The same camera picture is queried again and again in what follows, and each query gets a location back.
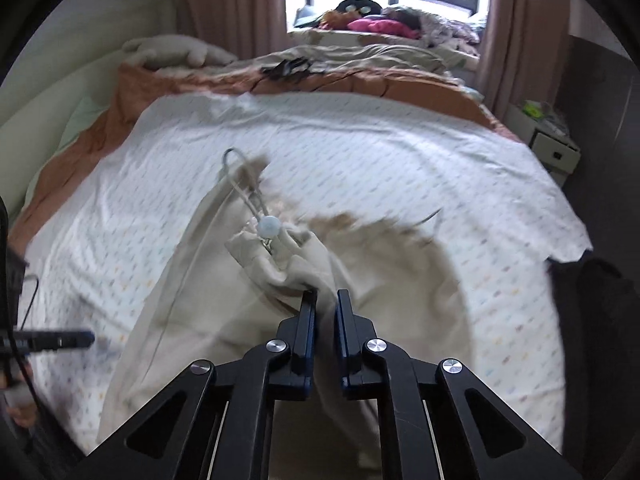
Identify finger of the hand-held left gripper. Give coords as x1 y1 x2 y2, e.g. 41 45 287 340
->
0 329 96 356

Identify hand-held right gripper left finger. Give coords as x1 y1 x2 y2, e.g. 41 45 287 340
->
82 287 319 480

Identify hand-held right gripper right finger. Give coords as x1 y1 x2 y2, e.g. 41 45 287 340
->
334 288 586 480

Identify pile of clothes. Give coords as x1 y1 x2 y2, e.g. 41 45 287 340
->
292 0 488 56

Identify person's left hand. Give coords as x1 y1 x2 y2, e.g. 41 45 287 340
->
0 360 38 428

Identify pale green sheet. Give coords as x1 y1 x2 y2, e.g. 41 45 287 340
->
22 92 123 206

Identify floral print bed sheet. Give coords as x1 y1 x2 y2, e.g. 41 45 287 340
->
10 91 593 461

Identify orange quilt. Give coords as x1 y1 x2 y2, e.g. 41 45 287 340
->
7 62 523 261

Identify beige plush pillow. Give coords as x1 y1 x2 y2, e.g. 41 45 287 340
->
121 34 238 70

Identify white nightstand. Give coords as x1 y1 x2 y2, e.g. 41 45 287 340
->
505 100 583 188

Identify beige duvet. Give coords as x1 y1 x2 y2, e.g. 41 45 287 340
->
220 42 471 91

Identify pink curtain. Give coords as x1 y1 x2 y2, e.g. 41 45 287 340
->
472 0 573 116
172 0 291 56

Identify black cable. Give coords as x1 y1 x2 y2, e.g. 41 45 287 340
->
17 275 42 411

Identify black tangled straps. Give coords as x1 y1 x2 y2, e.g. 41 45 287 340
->
259 57 326 83

